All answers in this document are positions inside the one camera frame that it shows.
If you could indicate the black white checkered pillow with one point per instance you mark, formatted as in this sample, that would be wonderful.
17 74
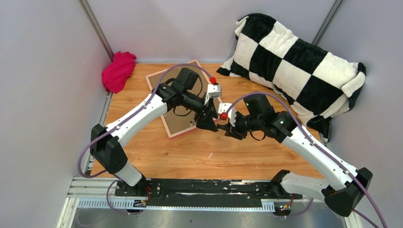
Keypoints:
317 84

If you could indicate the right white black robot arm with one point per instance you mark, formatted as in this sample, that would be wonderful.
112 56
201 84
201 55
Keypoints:
342 186

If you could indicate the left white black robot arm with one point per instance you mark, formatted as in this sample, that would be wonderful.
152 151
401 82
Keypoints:
107 143

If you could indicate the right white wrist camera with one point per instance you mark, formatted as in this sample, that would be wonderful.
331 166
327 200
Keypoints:
227 111

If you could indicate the aluminium corner post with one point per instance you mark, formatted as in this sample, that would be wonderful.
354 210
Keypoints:
96 27
331 15

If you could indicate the magenta cloth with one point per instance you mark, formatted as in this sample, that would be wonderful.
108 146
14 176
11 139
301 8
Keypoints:
116 74

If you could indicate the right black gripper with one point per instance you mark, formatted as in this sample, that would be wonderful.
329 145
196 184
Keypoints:
235 131

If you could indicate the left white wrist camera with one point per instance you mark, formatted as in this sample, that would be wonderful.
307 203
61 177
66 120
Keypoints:
213 91

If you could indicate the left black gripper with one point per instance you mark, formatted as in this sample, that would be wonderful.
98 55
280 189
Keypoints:
206 121

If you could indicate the pink picture frame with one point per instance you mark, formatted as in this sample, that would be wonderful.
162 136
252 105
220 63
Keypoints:
176 122

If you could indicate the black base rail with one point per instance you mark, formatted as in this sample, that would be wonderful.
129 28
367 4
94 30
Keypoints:
206 193

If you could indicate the left aluminium corner post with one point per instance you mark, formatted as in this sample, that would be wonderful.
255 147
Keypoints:
96 27

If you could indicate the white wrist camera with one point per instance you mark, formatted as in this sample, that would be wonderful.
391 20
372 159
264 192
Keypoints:
213 91
227 111

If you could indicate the right aluminium corner post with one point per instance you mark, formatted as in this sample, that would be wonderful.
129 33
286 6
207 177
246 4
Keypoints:
331 15

